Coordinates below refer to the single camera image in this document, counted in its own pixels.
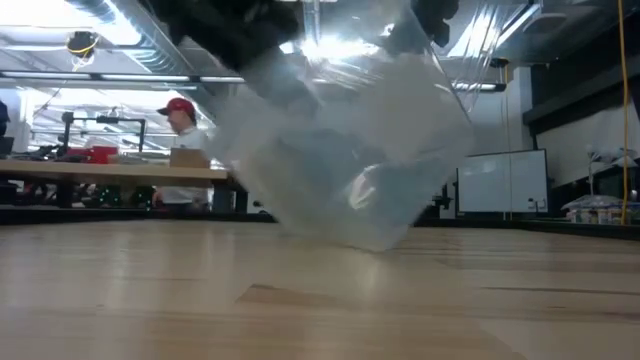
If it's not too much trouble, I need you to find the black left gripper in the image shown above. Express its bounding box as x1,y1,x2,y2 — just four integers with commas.
149,0,322,120

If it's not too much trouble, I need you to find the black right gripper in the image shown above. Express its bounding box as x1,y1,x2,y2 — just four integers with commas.
385,0,461,57

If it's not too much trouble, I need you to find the person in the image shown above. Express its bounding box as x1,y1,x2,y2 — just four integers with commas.
152,97,214,214

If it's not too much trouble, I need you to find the cardboard box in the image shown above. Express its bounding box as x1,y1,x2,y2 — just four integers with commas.
168,147,211,169

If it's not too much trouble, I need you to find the long ceiling light fixture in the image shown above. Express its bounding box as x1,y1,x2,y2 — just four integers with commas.
0,71,506,94

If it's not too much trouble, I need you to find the black metal stand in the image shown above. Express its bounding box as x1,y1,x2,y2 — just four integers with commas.
60,112,147,156

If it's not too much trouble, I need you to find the black equipment cart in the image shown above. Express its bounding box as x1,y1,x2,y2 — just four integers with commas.
432,182,454,220

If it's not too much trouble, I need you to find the whiteboard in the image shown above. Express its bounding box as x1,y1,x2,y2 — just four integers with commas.
457,148,550,216

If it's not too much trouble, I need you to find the red plastic bin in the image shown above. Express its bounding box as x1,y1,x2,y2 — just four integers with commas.
67,146,119,165

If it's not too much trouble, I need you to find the wooden workbench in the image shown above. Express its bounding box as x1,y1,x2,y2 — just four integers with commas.
0,159,250,214

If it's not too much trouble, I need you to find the wrapped pack of bottles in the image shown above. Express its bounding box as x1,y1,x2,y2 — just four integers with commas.
562,194,640,225

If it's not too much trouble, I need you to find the yellow black cord reel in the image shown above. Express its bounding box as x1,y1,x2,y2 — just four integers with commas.
65,30,100,69

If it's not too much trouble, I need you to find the yellow hanging cable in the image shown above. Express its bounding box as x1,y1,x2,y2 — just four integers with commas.
617,0,630,226

